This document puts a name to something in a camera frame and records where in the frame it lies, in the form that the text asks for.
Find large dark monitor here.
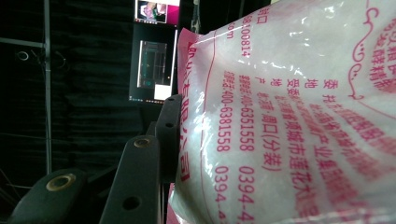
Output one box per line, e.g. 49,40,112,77
129,22,179,105

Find black curtain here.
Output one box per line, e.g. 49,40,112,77
0,0,272,218

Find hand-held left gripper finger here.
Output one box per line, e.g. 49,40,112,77
154,93,183,185

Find small white ring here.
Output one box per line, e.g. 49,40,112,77
16,50,30,63

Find pink and white plastic bag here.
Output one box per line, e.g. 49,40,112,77
166,0,396,224

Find grey metal pole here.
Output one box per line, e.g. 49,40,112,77
42,0,52,175

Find small monitor with pink picture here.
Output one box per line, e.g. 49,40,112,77
134,0,181,26

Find grey metal crossbar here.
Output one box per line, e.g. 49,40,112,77
0,36,46,49

